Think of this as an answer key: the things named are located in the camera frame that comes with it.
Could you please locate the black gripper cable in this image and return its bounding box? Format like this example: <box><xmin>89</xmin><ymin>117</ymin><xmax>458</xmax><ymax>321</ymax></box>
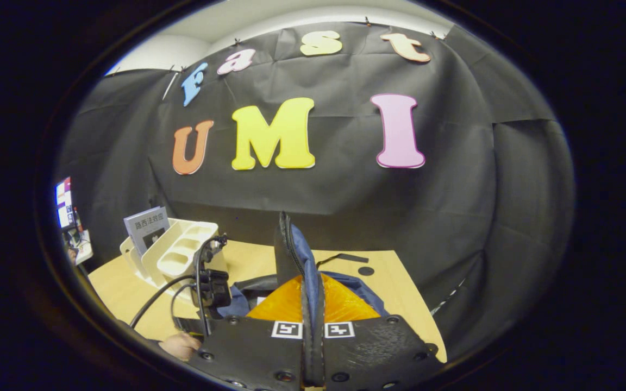
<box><xmin>130</xmin><ymin>274</ymin><xmax>199</xmax><ymax>329</ymax></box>
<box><xmin>170</xmin><ymin>282</ymin><xmax>197</xmax><ymax>326</ymax></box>

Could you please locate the white side desk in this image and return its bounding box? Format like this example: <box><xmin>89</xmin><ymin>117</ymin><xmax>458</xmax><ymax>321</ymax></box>
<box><xmin>66</xmin><ymin>228</ymin><xmax>93</xmax><ymax>265</ymax></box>

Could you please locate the white bookshelf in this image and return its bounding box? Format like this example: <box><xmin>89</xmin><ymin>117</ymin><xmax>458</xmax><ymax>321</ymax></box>
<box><xmin>120</xmin><ymin>217</ymin><xmax>228</xmax><ymax>297</ymax></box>

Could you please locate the blue schoolbag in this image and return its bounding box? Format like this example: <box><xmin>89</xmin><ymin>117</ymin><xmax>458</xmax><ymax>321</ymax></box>
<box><xmin>216</xmin><ymin>211</ymin><xmax>391</xmax><ymax>322</ymax></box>

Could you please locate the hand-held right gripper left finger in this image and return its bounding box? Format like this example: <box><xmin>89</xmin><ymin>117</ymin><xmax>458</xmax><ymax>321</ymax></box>
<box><xmin>185</xmin><ymin>274</ymin><xmax>314</xmax><ymax>391</ymax></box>

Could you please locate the computer monitor screen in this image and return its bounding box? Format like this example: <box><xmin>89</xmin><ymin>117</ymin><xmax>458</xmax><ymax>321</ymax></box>
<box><xmin>55</xmin><ymin>176</ymin><xmax>73</xmax><ymax>229</ymax></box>

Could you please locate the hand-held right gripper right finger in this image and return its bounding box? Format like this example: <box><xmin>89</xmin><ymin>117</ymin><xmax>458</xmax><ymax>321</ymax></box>
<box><xmin>313</xmin><ymin>274</ymin><xmax>447</xmax><ymax>391</ymax></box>

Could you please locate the blue-grey book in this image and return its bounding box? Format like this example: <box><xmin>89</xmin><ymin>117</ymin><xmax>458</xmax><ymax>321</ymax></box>
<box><xmin>123</xmin><ymin>206</ymin><xmax>171</xmax><ymax>256</ymax></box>

